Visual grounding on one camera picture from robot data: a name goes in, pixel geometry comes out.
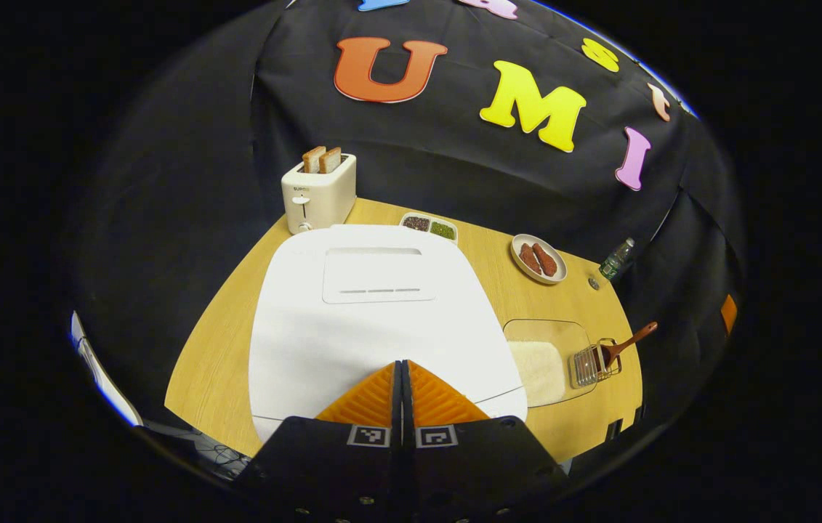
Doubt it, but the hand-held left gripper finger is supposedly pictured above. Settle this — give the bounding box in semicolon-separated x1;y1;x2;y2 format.
236;360;404;523
402;360;571;523

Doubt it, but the white rice cooker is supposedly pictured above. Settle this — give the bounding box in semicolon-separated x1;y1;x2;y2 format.
247;224;529;444

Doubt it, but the brown wooden spoon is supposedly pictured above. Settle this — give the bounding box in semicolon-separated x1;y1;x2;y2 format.
600;322;658;373

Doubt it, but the clear container of rice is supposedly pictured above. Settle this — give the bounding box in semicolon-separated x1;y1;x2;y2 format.
503;318;598;409

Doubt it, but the clear wire chopstick holder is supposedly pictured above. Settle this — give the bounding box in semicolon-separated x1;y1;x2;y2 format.
571;338;623;389

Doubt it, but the clear water bottle green label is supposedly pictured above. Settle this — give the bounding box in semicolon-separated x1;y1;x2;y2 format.
598;237;635;281

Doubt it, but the white round plate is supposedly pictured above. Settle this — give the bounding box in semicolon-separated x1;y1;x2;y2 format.
510;233;568;285

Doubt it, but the white divided dish of beans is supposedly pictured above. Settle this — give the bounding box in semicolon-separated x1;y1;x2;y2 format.
400;211;459;245

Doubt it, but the cream toaster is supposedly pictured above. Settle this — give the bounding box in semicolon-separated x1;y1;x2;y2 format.
281;153;358;235

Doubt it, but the black backdrop cloth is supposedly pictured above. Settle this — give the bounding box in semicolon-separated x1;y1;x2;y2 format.
65;0;746;437

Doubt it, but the tangle of dark cables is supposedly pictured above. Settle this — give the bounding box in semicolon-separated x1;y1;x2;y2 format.
164;425;255;480

